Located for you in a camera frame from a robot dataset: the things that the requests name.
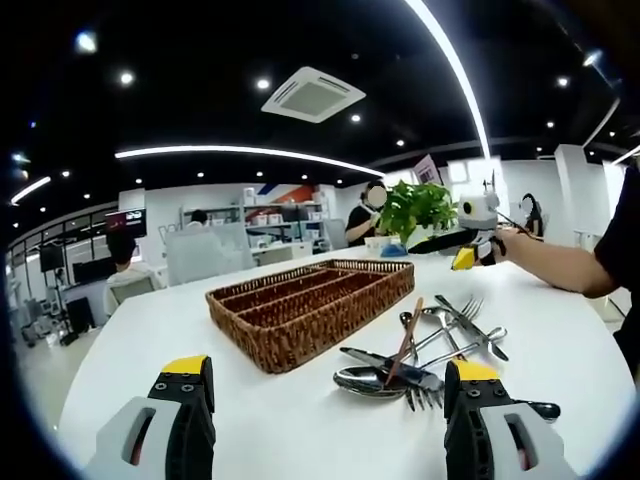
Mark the pink sign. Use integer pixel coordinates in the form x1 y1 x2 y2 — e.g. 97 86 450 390
413 153 441 187

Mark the person's right hand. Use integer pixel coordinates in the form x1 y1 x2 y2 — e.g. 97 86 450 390
487 230 521 266

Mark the ceiling strip light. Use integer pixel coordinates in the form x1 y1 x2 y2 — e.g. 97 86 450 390
403 0 494 160
114 144 386 177

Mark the ceiling air conditioner unit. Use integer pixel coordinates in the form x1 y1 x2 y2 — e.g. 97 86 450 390
260 65 367 125

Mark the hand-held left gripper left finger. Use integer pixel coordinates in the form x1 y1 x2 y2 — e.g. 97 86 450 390
82 353 217 480

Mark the brown wicker storage tray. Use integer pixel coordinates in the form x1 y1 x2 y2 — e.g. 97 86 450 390
204 257 417 375

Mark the person's black shirt torso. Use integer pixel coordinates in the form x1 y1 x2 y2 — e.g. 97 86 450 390
594 164 640 381

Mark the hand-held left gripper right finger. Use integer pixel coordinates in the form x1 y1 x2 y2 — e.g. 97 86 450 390
442 358 581 480

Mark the dark red wall screen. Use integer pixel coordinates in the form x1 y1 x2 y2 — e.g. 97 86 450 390
104 208 149 239

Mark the pile of steel utensils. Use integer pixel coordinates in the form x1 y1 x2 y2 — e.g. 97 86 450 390
332 293 562 424

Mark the potted green plant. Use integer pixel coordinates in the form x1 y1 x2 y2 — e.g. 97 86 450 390
377 179 464 251

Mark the black desk monitor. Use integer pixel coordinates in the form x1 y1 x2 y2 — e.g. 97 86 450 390
72 257 114 284

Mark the light grey office chair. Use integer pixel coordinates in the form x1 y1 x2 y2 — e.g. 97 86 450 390
163 223 255 287

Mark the white shelf with boxes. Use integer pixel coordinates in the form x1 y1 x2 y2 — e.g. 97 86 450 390
242 187 331 246

